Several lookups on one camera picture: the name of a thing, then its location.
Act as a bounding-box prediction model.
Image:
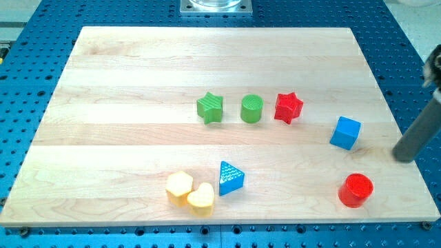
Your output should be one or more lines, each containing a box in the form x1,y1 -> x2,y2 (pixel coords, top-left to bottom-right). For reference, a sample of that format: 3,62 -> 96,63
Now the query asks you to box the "blue triangle block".
218,161 -> 245,196

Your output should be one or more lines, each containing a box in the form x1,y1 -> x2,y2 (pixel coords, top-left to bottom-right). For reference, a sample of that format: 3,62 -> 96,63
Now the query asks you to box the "red cylinder block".
338,173 -> 373,208

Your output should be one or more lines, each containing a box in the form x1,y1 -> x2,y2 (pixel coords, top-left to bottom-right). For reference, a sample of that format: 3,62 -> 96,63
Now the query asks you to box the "blue cube block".
330,116 -> 361,150

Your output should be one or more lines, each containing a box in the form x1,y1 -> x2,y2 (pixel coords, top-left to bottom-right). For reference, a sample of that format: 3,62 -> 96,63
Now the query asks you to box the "yellow hexagon block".
165,171 -> 194,207

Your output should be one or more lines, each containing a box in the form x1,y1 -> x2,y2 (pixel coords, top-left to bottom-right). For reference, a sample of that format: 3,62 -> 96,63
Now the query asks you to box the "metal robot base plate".
179,0 -> 253,15

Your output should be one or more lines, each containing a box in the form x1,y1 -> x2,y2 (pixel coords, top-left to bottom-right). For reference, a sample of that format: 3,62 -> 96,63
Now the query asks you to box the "green cylinder block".
240,94 -> 263,123

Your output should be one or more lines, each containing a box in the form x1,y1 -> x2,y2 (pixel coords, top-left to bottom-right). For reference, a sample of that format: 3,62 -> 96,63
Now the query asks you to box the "yellow heart block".
187,183 -> 215,218

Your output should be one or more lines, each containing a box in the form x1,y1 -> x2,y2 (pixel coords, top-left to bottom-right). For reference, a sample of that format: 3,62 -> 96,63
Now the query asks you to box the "wooden board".
1,27 -> 440,227

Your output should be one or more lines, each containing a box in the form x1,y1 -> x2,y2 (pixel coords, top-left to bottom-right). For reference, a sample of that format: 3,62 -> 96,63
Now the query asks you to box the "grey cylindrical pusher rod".
392,97 -> 440,163

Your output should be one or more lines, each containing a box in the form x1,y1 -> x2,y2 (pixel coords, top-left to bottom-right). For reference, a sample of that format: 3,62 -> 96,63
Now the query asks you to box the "red star block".
274,92 -> 303,125

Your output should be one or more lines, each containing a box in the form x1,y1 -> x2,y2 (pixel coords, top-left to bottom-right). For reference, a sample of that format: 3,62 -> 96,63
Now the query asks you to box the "green star block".
196,92 -> 223,124

